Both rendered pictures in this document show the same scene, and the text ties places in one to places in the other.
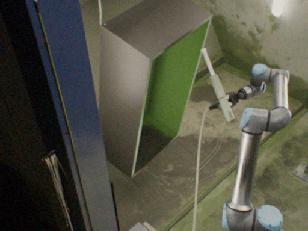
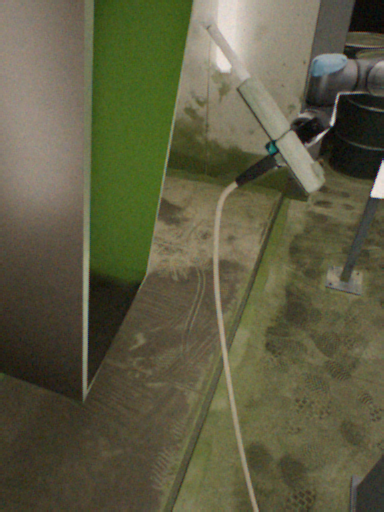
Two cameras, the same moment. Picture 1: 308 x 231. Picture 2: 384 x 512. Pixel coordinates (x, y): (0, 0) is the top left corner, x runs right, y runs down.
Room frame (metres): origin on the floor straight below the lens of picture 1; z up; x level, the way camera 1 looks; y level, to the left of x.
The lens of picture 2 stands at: (1.28, 0.27, 1.59)
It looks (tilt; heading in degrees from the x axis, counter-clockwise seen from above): 41 degrees down; 339
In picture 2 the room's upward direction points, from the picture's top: straight up
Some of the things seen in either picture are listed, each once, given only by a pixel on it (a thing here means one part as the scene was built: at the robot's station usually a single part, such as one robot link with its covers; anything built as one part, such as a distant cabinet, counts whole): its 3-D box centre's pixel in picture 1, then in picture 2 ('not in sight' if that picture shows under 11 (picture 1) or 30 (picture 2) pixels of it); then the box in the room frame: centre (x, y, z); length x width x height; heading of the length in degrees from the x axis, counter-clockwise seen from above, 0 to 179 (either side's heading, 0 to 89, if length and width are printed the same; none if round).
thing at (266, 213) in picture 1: (266, 222); not in sight; (1.37, -0.51, 0.83); 0.17 x 0.15 x 0.18; 80
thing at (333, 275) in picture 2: (307, 172); (344, 279); (2.48, -1.15, 0.01); 0.20 x 0.20 x 0.01; 49
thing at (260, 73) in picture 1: (260, 74); (328, 79); (2.21, -0.50, 1.27); 0.12 x 0.09 x 0.12; 80
